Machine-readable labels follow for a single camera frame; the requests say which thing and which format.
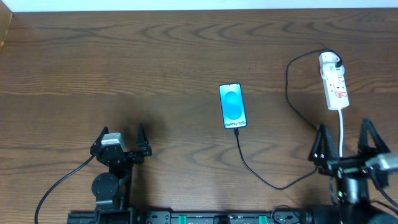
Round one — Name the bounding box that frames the white USB charger adapter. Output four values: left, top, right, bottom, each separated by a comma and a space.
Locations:
318, 52, 345, 80

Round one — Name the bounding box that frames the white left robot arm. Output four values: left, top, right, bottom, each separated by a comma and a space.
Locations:
90, 124, 152, 223

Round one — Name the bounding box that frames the white power strip cord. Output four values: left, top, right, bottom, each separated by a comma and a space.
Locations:
338, 108, 345, 158

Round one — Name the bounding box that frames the blue Galaxy smartphone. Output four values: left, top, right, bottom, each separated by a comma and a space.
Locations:
219, 83, 248, 129

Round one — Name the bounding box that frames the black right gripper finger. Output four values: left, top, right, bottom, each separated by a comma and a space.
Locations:
358, 119, 391, 158
308, 123, 339, 164

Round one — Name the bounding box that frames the white power strip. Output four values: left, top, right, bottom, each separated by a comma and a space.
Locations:
322, 76, 349, 111

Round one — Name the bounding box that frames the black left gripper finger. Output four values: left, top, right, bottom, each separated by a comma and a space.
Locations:
92, 126, 109, 149
136, 123, 152, 156

